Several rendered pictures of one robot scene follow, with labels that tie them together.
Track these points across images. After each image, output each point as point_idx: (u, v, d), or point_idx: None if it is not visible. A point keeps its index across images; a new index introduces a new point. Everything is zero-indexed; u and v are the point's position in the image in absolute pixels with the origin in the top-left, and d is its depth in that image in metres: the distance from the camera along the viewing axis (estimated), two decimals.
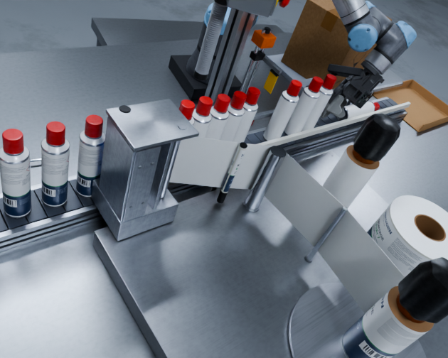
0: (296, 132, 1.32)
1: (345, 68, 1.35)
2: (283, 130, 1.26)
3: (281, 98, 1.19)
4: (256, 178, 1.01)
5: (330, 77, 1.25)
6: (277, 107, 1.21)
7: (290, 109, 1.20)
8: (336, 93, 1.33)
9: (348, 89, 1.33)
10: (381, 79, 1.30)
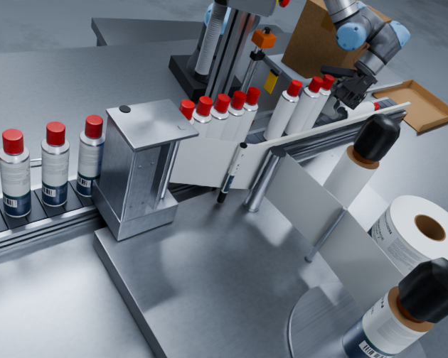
0: (296, 132, 1.32)
1: (338, 69, 1.33)
2: (283, 130, 1.26)
3: (281, 98, 1.19)
4: (256, 178, 1.01)
5: (327, 78, 1.24)
6: (277, 107, 1.21)
7: (290, 109, 1.20)
8: (328, 94, 1.31)
9: (341, 90, 1.31)
10: (374, 81, 1.28)
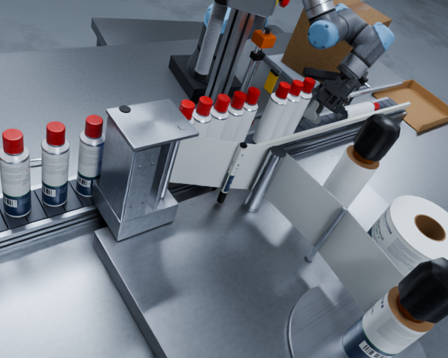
0: (278, 137, 1.27)
1: (321, 72, 1.28)
2: (272, 133, 1.23)
3: (270, 100, 1.17)
4: (256, 178, 1.01)
5: (308, 81, 1.19)
6: (266, 110, 1.19)
7: (279, 112, 1.17)
8: (310, 98, 1.26)
9: (323, 94, 1.27)
10: (358, 84, 1.24)
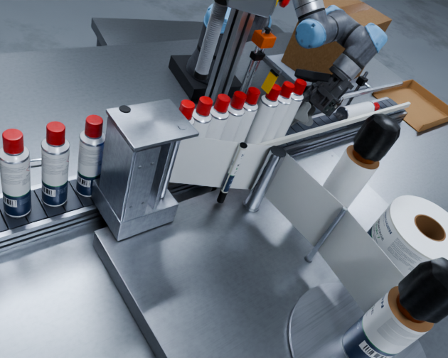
0: (269, 140, 1.25)
1: (313, 73, 1.26)
2: (262, 136, 1.21)
3: (260, 102, 1.14)
4: (256, 178, 1.01)
5: (299, 82, 1.17)
6: (256, 112, 1.17)
7: (269, 114, 1.15)
8: (302, 100, 1.24)
9: (316, 96, 1.24)
10: (350, 86, 1.21)
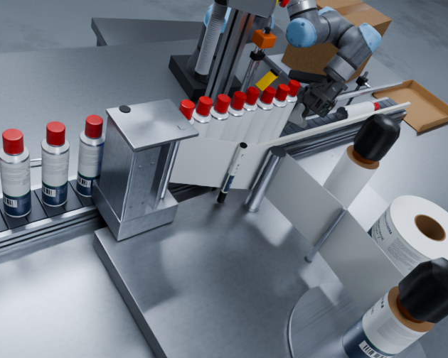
0: None
1: (307, 74, 1.24)
2: (255, 139, 1.19)
3: None
4: (256, 178, 1.01)
5: (292, 84, 1.16)
6: None
7: (261, 117, 1.13)
8: (296, 101, 1.23)
9: (309, 97, 1.23)
10: (344, 87, 1.20)
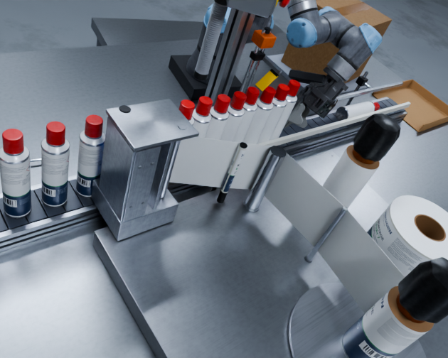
0: None
1: (307, 74, 1.24)
2: (255, 139, 1.19)
3: None
4: (256, 178, 1.01)
5: (292, 84, 1.16)
6: None
7: (261, 117, 1.13)
8: (296, 101, 1.23)
9: (310, 96, 1.23)
10: (344, 87, 1.20)
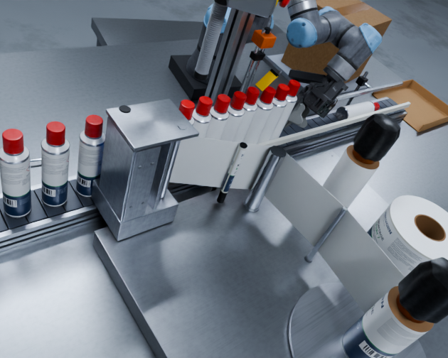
0: None
1: (307, 74, 1.24)
2: (255, 139, 1.19)
3: None
4: (256, 178, 1.01)
5: (292, 84, 1.16)
6: None
7: (261, 117, 1.13)
8: (296, 101, 1.23)
9: (310, 96, 1.23)
10: (344, 87, 1.20)
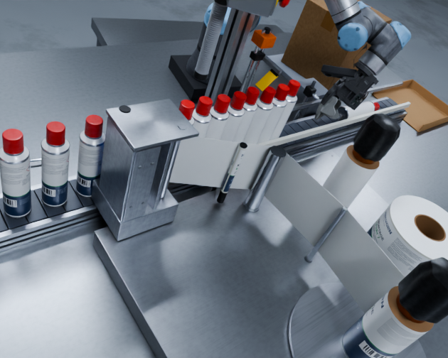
0: None
1: (339, 69, 1.33)
2: (255, 139, 1.19)
3: None
4: (256, 178, 1.01)
5: (292, 84, 1.16)
6: None
7: (261, 117, 1.13)
8: (329, 94, 1.31)
9: (342, 90, 1.32)
10: (375, 81, 1.29)
